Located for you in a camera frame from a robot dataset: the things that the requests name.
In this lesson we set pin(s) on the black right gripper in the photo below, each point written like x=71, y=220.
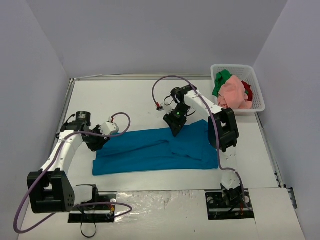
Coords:
x=173, y=121

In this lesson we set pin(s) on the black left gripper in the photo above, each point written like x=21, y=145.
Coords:
x=95, y=141

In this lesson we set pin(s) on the blue t shirt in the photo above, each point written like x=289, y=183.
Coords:
x=157, y=150

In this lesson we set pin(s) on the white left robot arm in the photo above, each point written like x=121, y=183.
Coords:
x=50, y=188

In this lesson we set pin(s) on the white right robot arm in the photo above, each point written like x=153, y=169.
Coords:
x=223, y=132

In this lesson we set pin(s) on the pink t shirt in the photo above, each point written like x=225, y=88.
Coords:
x=232, y=95

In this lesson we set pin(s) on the green t shirt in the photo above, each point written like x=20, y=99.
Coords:
x=220, y=79

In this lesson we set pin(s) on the red t shirt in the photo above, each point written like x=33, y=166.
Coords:
x=248, y=91

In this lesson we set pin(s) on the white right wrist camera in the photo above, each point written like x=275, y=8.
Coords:
x=163, y=107

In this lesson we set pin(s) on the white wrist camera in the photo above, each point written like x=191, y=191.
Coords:
x=163, y=107
x=108, y=128

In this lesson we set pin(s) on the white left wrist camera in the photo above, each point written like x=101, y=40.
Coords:
x=108, y=128

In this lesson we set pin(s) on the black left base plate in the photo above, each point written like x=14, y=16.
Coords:
x=92, y=214

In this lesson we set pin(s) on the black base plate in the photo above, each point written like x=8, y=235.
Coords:
x=222, y=207
x=92, y=214

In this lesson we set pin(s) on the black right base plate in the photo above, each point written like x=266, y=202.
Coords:
x=222, y=207

